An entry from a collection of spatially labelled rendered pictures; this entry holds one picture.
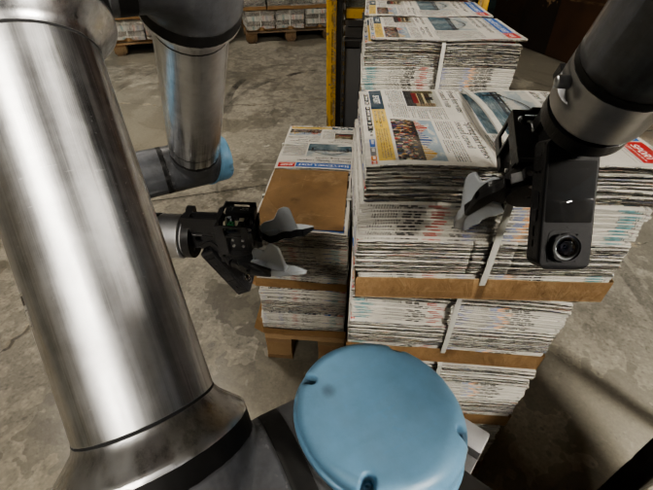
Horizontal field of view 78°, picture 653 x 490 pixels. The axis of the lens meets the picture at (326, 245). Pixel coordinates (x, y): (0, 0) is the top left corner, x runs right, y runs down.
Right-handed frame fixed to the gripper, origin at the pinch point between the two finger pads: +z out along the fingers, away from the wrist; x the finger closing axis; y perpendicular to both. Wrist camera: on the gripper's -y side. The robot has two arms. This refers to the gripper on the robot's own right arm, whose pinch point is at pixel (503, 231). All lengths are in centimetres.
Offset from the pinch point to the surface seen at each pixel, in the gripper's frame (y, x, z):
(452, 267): -2.0, 4.1, 9.0
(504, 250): 0.1, -2.4, 6.4
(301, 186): 44, 37, 70
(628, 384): -8, -82, 110
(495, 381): -14.9, -12.1, 42.1
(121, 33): 355, 299, 291
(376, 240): -0.1, 15.3, 4.8
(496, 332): -7.4, -8.1, 28.2
